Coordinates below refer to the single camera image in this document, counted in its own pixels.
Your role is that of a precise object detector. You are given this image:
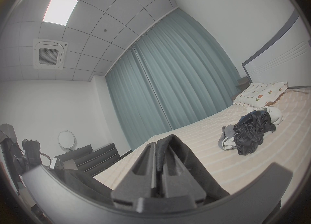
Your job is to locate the pile of clothes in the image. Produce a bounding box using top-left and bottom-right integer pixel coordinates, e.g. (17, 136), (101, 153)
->
(218, 110), (283, 156)

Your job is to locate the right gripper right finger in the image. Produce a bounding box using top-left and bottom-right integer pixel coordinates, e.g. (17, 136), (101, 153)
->
(162, 148), (207, 205)

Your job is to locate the white printed pillow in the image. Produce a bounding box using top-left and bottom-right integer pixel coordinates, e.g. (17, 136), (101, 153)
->
(232, 81), (288, 108)

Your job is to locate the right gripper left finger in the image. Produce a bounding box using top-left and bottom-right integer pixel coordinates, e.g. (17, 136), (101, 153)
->
(111, 142), (157, 205)

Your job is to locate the white ceiling air conditioner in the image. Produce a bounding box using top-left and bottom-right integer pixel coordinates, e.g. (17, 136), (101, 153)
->
(33, 38), (69, 70)

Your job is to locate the bed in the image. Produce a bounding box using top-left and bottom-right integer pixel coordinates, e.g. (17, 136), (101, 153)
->
(93, 8), (311, 199)

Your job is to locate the square ceiling light panel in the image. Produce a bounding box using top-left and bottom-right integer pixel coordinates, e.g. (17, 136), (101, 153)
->
(42, 0), (79, 27)

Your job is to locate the blue-green curtain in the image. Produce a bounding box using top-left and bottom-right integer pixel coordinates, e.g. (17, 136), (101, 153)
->
(105, 46), (172, 150)
(133, 8), (243, 131)

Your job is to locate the grey bedside table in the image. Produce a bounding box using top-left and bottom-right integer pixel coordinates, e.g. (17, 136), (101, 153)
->
(231, 76), (252, 101)

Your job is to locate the round white framed mirror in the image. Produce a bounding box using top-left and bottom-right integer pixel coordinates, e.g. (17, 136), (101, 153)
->
(58, 131), (78, 152)

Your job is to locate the black T-shirt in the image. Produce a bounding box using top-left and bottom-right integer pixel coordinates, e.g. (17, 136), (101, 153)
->
(58, 134), (231, 205)

